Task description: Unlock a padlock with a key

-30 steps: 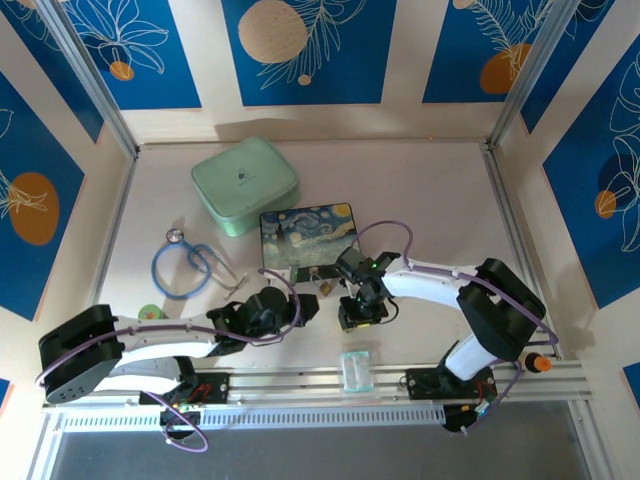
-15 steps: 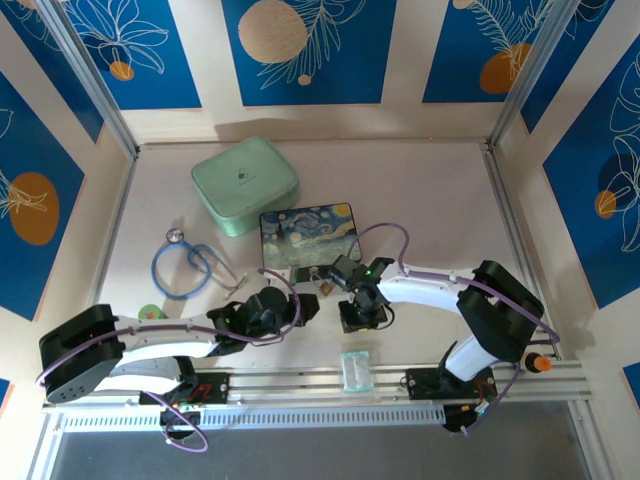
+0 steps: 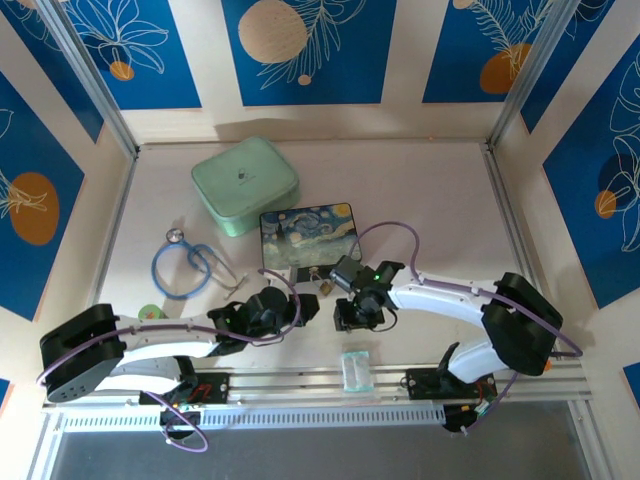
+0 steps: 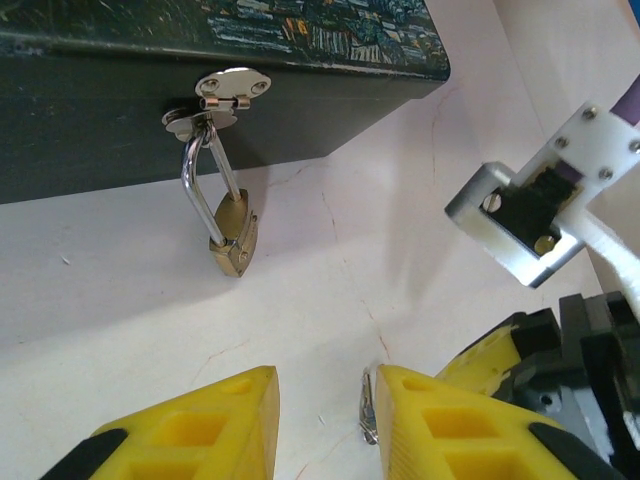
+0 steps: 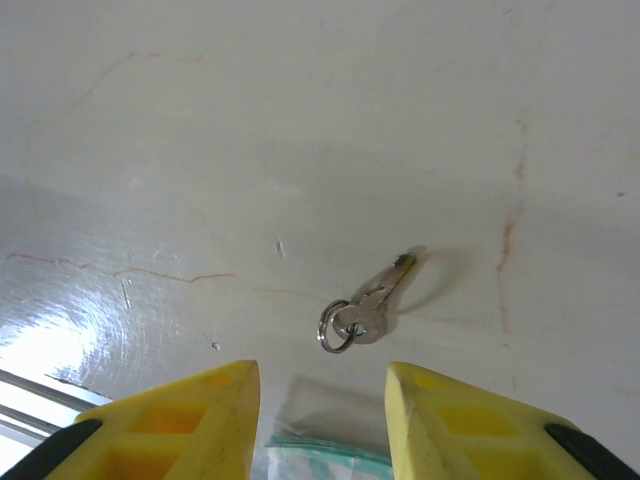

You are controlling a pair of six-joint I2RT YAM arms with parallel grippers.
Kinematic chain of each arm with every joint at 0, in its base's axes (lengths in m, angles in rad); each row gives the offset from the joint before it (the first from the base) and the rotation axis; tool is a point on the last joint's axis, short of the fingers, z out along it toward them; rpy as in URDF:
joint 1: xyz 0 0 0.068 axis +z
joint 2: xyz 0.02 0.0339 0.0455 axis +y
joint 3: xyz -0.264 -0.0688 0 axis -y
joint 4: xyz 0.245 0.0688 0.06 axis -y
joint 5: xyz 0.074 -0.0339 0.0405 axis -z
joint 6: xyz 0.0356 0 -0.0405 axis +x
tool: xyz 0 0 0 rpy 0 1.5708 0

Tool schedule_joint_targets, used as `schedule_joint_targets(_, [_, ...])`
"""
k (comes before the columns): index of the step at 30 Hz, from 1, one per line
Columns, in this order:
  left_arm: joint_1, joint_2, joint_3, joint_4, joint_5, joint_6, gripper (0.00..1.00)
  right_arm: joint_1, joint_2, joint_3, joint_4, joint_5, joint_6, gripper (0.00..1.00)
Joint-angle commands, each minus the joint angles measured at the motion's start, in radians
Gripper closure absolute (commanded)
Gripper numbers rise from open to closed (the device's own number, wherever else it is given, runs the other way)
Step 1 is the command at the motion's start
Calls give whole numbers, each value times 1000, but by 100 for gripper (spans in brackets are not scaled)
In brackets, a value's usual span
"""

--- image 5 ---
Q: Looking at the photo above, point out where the small silver key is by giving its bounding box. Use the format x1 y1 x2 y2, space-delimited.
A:
332 252 419 347

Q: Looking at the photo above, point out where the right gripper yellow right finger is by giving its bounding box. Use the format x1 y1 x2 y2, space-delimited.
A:
383 360 640 480

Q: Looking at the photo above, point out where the long aluminium base rail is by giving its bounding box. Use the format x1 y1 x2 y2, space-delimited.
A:
0 367 119 446

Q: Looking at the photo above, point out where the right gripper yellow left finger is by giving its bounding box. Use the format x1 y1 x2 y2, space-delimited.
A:
0 358 262 480

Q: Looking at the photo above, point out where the silver key ring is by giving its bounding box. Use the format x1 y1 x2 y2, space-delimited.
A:
317 298 366 355

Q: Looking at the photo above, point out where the clear plastic bag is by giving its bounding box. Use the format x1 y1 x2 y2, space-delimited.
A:
262 373 399 480

